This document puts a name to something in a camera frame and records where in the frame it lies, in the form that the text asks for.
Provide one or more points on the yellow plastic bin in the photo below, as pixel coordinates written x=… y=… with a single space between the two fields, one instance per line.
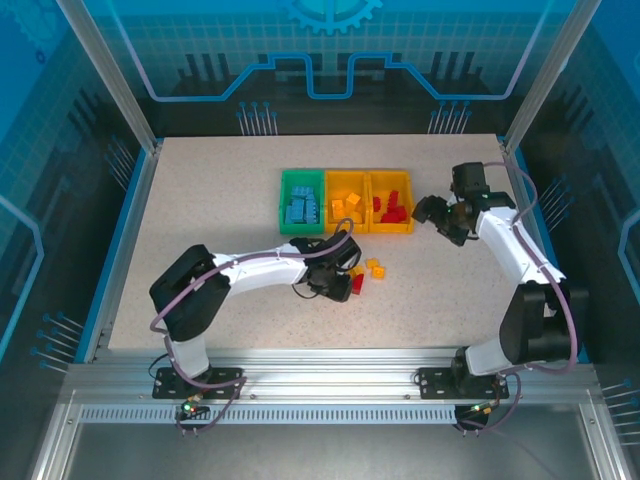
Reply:
x=347 y=229
x=390 y=229

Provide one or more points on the small yellow lego brick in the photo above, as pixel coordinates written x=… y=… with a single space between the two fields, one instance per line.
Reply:
x=371 y=263

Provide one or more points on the green plastic bin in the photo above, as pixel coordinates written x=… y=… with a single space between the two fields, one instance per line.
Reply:
x=302 y=228

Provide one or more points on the blue lego brick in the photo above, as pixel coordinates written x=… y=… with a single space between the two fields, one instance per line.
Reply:
x=292 y=210
x=303 y=192
x=303 y=212
x=313 y=210

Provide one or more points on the small red lego brick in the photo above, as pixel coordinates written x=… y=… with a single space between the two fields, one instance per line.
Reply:
x=377 y=202

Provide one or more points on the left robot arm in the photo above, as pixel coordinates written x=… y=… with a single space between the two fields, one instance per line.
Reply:
x=190 y=295

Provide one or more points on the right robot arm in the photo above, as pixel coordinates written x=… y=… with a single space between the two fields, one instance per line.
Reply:
x=530 y=325

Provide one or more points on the aluminium mounting rail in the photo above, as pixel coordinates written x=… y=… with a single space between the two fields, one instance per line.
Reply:
x=325 y=375

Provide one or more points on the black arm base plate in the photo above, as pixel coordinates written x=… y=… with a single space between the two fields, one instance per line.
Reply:
x=167 y=387
x=435 y=382

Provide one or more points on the aluminium frame post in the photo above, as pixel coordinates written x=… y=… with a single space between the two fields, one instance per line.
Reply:
x=548 y=75
x=113 y=75

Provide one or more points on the aluminium lower frame leg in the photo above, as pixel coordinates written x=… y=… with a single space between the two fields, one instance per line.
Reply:
x=605 y=440
x=52 y=440

